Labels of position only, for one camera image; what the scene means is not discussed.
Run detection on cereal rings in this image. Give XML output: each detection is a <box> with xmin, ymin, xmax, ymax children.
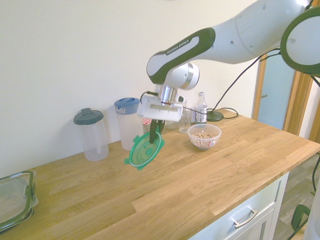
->
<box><xmin>191</xmin><ymin>132</ymin><xmax>215</xmax><ymax>150</ymax></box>

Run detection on green round container lid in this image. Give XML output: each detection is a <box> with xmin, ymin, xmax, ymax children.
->
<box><xmin>123</xmin><ymin>132</ymin><xmax>166</xmax><ymax>171</ymax></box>

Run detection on wooden door frame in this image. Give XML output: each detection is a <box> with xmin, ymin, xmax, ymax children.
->
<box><xmin>251</xmin><ymin>53</ymin><xmax>320</xmax><ymax>145</ymax></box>

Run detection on rectangular clip-lid food container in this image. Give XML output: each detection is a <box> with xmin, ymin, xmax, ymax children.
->
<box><xmin>0</xmin><ymin>170</ymin><xmax>40</xmax><ymax>232</ymax></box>

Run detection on faceted glass tumbler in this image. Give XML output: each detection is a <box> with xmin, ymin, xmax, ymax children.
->
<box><xmin>178</xmin><ymin>99</ymin><xmax>193</xmax><ymax>134</ymax></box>

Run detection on dark-lidded plastic pitcher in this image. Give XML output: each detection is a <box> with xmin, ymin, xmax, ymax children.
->
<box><xmin>73</xmin><ymin>107</ymin><xmax>110</xmax><ymax>162</ymax></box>

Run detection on blue-lidded plastic pitcher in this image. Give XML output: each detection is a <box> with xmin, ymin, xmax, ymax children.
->
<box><xmin>114</xmin><ymin>97</ymin><xmax>145</xmax><ymax>152</ymax></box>

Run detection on hint water bottle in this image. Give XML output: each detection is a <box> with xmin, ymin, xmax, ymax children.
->
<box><xmin>195</xmin><ymin>91</ymin><xmax>209</xmax><ymax>125</ymax></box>

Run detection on grey vertical cabinet handle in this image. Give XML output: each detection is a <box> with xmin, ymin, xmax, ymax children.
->
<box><xmin>258</xmin><ymin>221</ymin><xmax>267</xmax><ymax>240</ymax></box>
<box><xmin>273</xmin><ymin>179</ymin><xmax>283</xmax><ymax>203</ymax></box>

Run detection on clear plastic food bowl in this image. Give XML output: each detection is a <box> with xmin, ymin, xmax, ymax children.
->
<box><xmin>187</xmin><ymin>123</ymin><xmax>223</xmax><ymax>152</ymax></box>

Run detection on white drawer with metal handle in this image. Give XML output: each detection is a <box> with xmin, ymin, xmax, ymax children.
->
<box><xmin>188</xmin><ymin>171</ymin><xmax>291</xmax><ymax>240</ymax></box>

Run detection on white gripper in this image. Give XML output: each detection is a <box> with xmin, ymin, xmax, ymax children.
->
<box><xmin>136</xmin><ymin>94</ymin><xmax>185</xmax><ymax>145</ymax></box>

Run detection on red-checkered-lid glass jar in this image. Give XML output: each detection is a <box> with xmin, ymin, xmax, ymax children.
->
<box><xmin>142</xmin><ymin>117</ymin><xmax>153</xmax><ymax>135</ymax></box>

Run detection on frosted glass door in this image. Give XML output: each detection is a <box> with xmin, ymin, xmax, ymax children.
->
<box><xmin>257</xmin><ymin>51</ymin><xmax>297</xmax><ymax>131</ymax></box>

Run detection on metal drawer handle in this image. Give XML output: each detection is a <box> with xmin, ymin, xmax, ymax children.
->
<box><xmin>230</xmin><ymin>208</ymin><xmax>259</xmax><ymax>229</ymax></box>

